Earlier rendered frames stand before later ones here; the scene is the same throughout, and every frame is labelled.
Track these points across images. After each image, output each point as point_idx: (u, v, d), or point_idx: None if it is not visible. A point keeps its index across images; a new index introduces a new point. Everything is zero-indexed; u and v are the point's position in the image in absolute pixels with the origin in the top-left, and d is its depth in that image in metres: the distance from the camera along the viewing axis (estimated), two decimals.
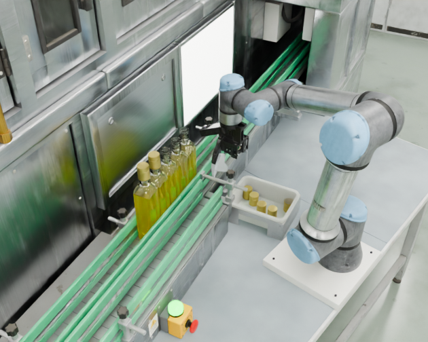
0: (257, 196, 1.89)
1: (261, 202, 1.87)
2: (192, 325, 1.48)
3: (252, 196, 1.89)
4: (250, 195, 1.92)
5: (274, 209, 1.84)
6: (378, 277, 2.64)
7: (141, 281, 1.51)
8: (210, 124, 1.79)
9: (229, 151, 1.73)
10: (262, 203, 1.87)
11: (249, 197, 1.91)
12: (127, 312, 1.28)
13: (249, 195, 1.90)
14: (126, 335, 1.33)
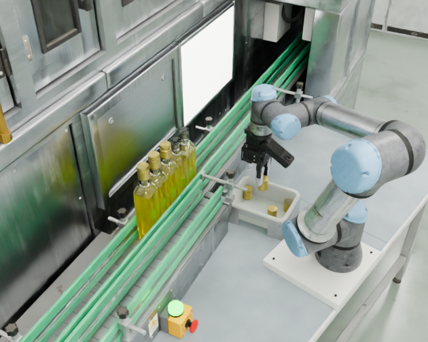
0: (168, 142, 1.56)
1: (263, 177, 1.79)
2: (192, 325, 1.48)
3: (168, 145, 1.55)
4: (160, 149, 1.55)
5: (274, 209, 1.84)
6: (378, 277, 2.64)
7: (141, 281, 1.51)
8: (284, 159, 1.67)
9: None
10: (264, 178, 1.79)
11: (165, 150, 1.55)
12: (127, 312, 1.28)
13: (164, 147, 1.54)
14: (126, 335, 1.33)
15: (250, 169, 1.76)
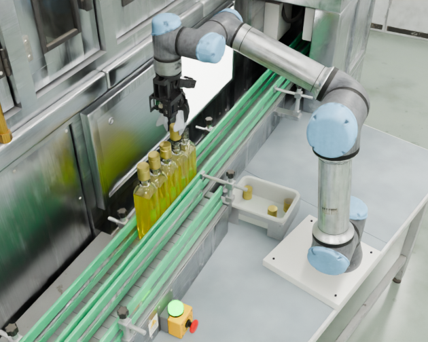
0: (168, 142, 1.56)
1: (173, 125, 1.57)
2: (192, 325, 1.48)
3: (168, 145, 1.55)
4: (160, 149, 1.55)
5: (274, 209, 1.84)
6: (378, 277, 2.64)
7: (141, 281, 1.51)
8: (193, 79, 1.54)
9: None
10: (174, 125, 1.57)
11: (165, 150, 1.55)
12: (127, 312, 1.28)
13: (164, 147, 1.54)
14: (126, 335, 1.33)
15: (176, 122, 1.51)
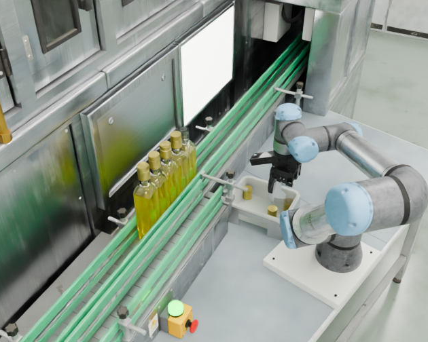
0: (168, 142, 1.56)
1: (174, 134, 1.59)
2: (192, 325, 1.48)
3: (168, 145, 1.55)
4: (160, 149, 1.55)
5: (274, 209, 1.84)
6: (378, 277, 2.64)
7: (141, 281, 1.51)
8: (259, 153, 1.76)
9: (284, 180, 1.71)
10: (175, 133, 1.59)
11: (165, 150, 1.55)
12: (127, 312, 1.28)
13: (164, 147, 1.54)
14: (126, 335, 1.33)
15: None
